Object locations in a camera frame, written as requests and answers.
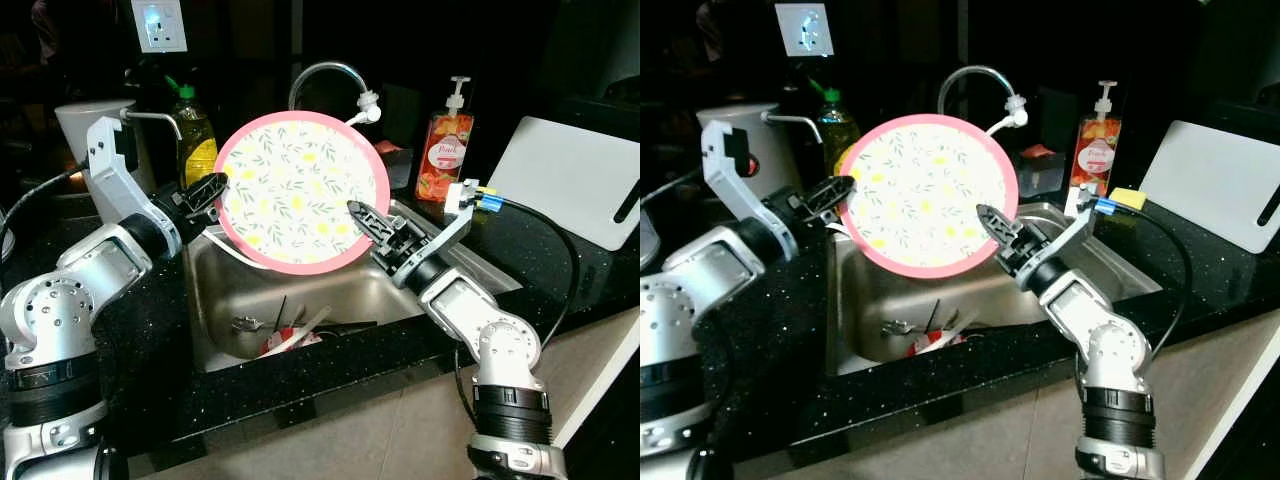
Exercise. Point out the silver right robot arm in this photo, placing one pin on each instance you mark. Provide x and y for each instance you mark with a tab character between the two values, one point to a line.
495	340
1115	350

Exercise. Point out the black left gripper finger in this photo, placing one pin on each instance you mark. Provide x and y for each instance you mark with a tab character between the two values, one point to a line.
210	190
836	194

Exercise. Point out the yellow dish liquid bottle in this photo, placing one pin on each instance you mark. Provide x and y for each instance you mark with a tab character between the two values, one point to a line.
838	135
195	140

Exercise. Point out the grey rounded appliance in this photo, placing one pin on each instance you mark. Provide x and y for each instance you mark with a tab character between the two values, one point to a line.
648	235

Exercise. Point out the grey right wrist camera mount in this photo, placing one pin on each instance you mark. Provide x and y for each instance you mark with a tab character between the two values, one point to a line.
465	215
1088	220

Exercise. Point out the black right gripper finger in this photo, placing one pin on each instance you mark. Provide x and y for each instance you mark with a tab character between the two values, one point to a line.
370	225
998	230

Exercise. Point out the white cutting board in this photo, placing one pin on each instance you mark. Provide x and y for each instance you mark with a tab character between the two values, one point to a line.
565	185
1210	190

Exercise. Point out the white wall socket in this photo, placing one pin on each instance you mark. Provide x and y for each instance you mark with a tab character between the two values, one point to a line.
160	27
803	30

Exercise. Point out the red and white bowl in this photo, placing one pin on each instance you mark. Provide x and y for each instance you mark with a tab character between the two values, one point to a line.
285	345
930	344

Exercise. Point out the yellow sponge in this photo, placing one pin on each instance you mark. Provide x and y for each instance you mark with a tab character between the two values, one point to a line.
1130	198
488	192

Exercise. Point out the black chopstick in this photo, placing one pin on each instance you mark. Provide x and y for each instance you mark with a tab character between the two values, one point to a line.
282	312
935	315

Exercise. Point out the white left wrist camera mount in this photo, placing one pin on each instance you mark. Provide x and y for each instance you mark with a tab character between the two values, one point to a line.
110	170
730	175

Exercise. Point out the stainless steel sink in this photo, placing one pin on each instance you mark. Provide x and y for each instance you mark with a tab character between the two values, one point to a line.
975	295
330	290

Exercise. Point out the chrome gooseneck faucet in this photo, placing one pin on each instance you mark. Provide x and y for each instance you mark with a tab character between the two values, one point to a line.
320	70
970	72

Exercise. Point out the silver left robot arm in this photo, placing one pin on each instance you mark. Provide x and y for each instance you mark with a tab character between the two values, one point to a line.
60	310
680	320

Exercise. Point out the floral plate with pink rim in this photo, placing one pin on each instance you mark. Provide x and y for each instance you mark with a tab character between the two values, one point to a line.
295	190
925	195

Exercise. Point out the clear plastic soap box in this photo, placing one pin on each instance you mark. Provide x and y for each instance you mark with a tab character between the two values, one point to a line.
1042	168
398	165

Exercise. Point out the red hand soap pump bottle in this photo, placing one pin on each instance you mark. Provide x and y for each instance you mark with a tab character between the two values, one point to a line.
445	160
1095	155

